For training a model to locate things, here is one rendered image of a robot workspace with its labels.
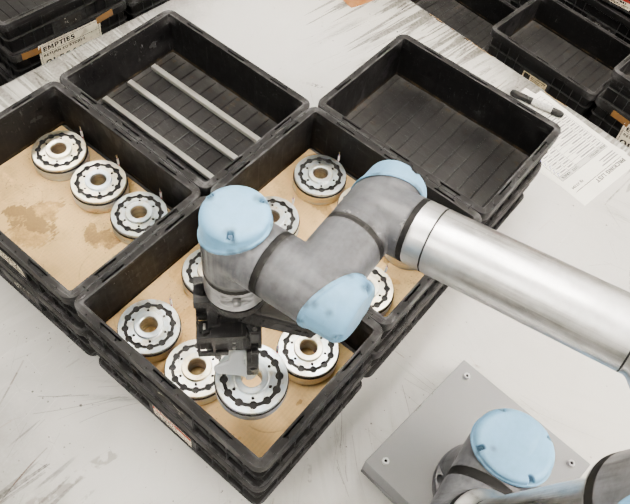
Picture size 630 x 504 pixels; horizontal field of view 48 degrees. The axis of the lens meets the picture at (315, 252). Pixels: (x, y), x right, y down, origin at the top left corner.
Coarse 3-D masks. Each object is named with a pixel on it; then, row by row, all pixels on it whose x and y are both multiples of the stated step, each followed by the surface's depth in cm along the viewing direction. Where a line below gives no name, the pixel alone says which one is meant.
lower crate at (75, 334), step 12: (0, 264) 127; (12, 276) 130; (24, 288) 129; (36, 300) 129; (48, 312) 132; (60, 324) 130; (72, 324) 119; (72, 336) 129; (84, 336) 124; (84, 348) 128
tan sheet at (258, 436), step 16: (176, 272) 125; (160, 288) 123; (176, 288) 124; (128, 304) 121; (176, 304) 122; (192, 304) 122; (112, 320) 119; (192, 320) 121; (192, 336) 119; (272, 336) 120; (304, 352) 119; (352, 352) 120; (160, 368) 115; (336, 368) 118; (256, 384) 115; (320, 384) 116; (288, 400) 114; (304, 400) 114; (224, 416) 112; (272, 416) 113; (288, 416) 113; (240, 432) 111; (256, 432) 111; (272, 432) 111; (256, 448) 109
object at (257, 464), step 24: (120, 264) 114; (96, 288) 111; (120, 336) 107; (144, 360) 105; (360, 360) 108; (168, 384) 105; (336, 384) 106; (192, 408) 102; (312, 408) 103; (216, 432) 100; (288, 432) 102; (240, 456) 99; (264, 456) 99
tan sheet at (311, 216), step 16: (288, 176) 140; (272, 192) 137; (288, 192) 137; (304, 208) 136; (320, 208) 136; (304, 224) 134; (304, 240) 132; (384, 256) 131; (400, 272) 130; (416, 272) 130; (400, 288) 128
